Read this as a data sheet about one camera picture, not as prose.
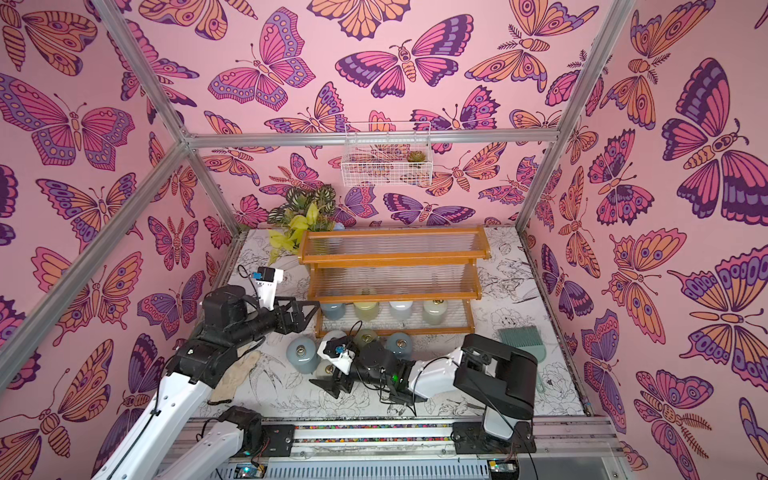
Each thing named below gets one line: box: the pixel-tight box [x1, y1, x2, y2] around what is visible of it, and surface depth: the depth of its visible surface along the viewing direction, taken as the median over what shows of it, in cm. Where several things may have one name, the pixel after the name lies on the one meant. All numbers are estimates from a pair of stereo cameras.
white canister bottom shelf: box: [389, 301, 414, 321], surface depth 91 cm
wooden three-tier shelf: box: [298, 226, 492, 337], surface depth 97 cm
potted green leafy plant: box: [267, 184, 337, 265], surface depth 94 cm
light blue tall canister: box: [286, 336, 321, 374], surface depth 82 cm
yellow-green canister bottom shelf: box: [353, 301, 379, 321], surface depth 92 cm
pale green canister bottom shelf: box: [422, 300, 448, 325], surface depth 90 cm
